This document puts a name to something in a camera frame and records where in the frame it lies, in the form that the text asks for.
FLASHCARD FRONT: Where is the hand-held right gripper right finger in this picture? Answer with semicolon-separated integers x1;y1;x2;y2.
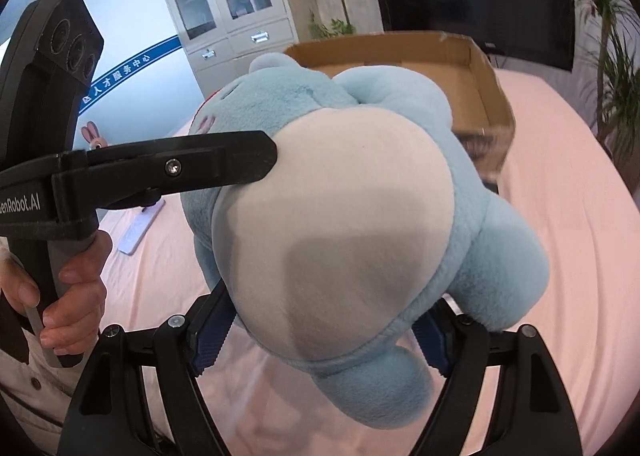
410;298;583;456

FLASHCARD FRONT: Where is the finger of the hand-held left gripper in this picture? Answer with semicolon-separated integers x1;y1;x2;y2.
52;131;279;211

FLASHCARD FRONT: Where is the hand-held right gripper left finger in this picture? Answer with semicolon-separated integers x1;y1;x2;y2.
57;281;238;456

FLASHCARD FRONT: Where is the blue plush toy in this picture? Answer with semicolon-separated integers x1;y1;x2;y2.
180;53;551;428

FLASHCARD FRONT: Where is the cardboard box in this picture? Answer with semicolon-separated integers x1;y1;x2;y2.
284;30;517;184

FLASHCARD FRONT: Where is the person's left hand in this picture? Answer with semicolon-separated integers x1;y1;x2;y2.
0;231;112;357

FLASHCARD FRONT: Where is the small pink bunny toy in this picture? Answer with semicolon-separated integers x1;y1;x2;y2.
80;121;109;151

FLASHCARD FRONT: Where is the purple smartphone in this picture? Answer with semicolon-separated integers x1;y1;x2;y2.
117;200;166;255

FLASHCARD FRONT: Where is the grey glass-door cabinet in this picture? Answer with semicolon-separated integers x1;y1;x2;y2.
154;0;301;86

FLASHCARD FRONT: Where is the beige shirt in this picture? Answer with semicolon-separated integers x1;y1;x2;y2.
0;331;166;456

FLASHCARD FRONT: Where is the palm potted plant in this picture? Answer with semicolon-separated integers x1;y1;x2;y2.
560;0;640;177

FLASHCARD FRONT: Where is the blue wall banner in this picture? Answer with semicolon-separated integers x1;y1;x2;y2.
79;33;181;112

